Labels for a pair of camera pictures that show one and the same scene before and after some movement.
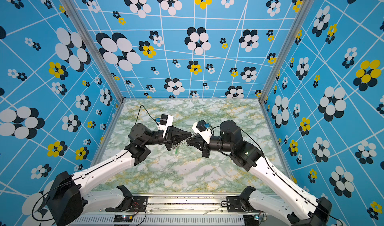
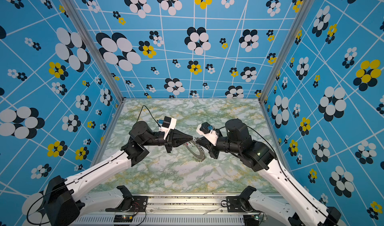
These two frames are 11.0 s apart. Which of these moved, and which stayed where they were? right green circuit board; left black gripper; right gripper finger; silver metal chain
Moved: silver metal chain
Stayed: right green circuit board; right gripper finger; left black gripper
